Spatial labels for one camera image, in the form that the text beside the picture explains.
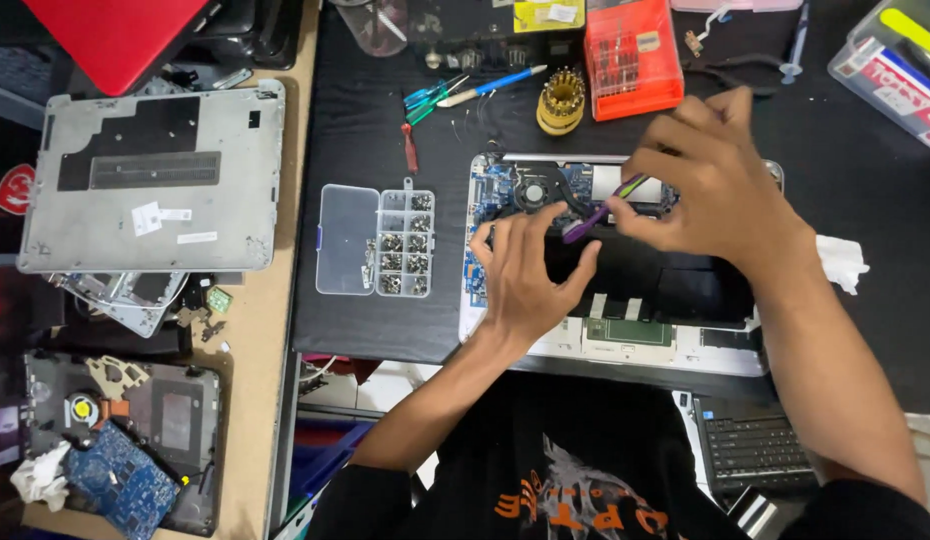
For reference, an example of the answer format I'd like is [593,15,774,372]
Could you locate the clear plastic container with items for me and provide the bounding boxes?
[826,0,930,154]

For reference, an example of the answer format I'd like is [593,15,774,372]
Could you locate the small red handled tool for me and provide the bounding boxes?
[400,122,420,176]

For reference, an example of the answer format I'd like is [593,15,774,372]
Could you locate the blue circuit board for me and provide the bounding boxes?
[63,419,183,540]

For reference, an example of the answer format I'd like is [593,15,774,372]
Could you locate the pink plastic tray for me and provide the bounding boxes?
[669,0,804,14]

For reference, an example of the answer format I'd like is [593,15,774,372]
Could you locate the clear syringe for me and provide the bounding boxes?
[779,3,811,85]

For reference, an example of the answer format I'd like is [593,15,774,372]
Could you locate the disassembled dark laptop base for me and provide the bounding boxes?
[22,350,223,538]

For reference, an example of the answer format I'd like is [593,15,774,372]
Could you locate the silver laptop frame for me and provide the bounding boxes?
[48,270,191,339]

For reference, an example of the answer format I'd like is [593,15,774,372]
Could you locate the purple green brush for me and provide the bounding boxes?
[561,173,651,246]

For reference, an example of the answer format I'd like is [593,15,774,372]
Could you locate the white crumpled tissue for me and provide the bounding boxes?
[815,234,871,296]

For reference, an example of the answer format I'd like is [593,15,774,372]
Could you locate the black keyboard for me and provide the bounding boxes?
[693,396,820,498]

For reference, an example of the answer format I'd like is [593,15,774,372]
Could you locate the white crumpled cloth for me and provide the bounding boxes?
[9,441,73,513]

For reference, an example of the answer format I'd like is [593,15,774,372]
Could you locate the person's black printed shirt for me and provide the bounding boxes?
[306,370,930,540]

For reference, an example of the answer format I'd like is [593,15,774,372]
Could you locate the red shield sticker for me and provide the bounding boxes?
[0,162,38,218]

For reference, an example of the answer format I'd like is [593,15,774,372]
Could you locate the person's left hand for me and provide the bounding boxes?
[468,201,606,355]

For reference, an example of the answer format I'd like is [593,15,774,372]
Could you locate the clear plastic cup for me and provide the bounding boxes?
[333,0,409,59]

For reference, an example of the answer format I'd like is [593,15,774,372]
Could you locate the black pliers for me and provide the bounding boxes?
[681,53,779,99]

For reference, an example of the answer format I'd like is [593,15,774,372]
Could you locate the grey laptop bottom cover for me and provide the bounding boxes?
[16,78,287,275]

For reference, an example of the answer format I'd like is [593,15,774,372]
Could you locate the blue handled tool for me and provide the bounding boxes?
[436,64,549,109]

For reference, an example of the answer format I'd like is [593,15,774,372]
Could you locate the opened silver laptop chassis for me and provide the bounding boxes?
[458,152,786,378]

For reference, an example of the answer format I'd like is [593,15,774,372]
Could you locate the black table mat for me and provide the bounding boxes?
[291,0,930,416]

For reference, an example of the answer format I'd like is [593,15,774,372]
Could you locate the orange screwdriver bit case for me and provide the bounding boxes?
[582,0,686,123]

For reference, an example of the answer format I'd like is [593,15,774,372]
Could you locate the metal hinge brackets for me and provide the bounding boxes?
[174,303,228,344]

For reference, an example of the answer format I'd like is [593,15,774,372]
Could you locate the round yellow bit holder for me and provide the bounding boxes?
[536,66,588,137]

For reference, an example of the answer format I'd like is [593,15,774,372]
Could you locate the small connector with white cable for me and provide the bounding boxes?
[683,6,730,58]

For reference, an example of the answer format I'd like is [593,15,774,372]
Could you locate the teal handled screwdriver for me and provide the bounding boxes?
[402,73,471,126]

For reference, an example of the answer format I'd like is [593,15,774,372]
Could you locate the yellow box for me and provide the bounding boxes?
[512,0,587,34]

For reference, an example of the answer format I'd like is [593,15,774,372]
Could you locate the blue plastic crate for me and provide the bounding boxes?
[288,418,377,520]

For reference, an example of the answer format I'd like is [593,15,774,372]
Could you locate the person's right hand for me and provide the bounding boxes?
[604,85,816,268]

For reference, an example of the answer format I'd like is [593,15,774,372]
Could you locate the red laptop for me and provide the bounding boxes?
[20,0,220,98]

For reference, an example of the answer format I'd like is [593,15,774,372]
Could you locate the clear plastic screw organizer box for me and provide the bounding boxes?
[315,177,437,298]

